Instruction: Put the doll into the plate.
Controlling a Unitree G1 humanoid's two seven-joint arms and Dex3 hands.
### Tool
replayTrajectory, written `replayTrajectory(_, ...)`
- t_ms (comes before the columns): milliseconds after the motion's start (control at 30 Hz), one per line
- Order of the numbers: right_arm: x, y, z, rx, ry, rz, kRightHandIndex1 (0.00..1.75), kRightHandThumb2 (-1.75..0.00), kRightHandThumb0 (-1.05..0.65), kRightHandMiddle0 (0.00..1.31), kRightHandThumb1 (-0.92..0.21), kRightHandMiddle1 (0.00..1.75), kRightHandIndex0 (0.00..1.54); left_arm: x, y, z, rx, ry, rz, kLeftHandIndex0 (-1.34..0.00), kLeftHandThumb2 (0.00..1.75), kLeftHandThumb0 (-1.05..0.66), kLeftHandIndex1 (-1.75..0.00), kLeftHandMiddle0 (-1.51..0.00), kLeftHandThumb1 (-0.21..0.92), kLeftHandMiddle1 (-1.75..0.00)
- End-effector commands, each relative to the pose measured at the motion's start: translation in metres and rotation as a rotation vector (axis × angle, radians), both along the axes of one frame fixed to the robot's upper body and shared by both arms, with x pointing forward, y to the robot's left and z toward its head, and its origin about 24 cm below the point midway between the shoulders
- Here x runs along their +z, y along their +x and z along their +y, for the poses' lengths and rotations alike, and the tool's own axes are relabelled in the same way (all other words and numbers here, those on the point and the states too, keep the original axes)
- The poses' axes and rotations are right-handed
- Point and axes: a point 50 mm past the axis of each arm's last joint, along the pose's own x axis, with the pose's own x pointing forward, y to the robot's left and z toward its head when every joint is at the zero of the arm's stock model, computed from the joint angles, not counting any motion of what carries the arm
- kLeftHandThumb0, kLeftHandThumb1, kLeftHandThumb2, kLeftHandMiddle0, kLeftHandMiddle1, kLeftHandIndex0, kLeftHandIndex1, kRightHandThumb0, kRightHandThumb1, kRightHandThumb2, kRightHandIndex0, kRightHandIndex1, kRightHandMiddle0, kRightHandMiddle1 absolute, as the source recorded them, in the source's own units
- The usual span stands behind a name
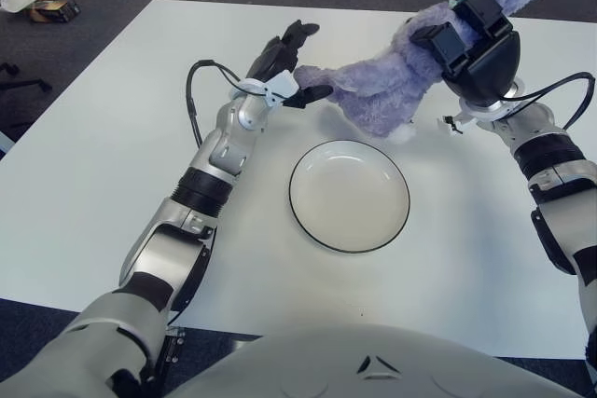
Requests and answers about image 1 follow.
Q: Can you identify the purple plush bear doll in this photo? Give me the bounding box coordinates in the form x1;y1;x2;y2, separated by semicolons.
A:
293;0;591;145

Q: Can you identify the dark cardboard box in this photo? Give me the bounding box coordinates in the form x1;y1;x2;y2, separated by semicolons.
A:
27;0;81;24

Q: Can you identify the grey robot torso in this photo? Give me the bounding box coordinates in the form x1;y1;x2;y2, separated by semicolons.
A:
162;323;579;398

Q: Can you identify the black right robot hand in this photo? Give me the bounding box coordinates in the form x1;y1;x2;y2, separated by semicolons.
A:
410;0;521;108

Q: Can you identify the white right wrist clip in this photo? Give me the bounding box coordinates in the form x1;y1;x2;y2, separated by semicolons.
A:
436;103;479;136

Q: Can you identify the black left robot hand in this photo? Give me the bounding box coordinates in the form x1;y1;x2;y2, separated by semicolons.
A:
245;19;335;109

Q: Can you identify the black office chair base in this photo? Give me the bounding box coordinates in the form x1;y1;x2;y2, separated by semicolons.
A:
0;61;55;131

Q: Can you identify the white plate with black rim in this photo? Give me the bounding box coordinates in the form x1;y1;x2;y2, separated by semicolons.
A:
288;139;411;255

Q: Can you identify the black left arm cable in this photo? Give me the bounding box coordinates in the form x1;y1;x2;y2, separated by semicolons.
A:
167;59;248;324

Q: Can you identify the metal table bracket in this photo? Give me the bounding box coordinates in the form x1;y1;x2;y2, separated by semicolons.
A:
153;325;187;398

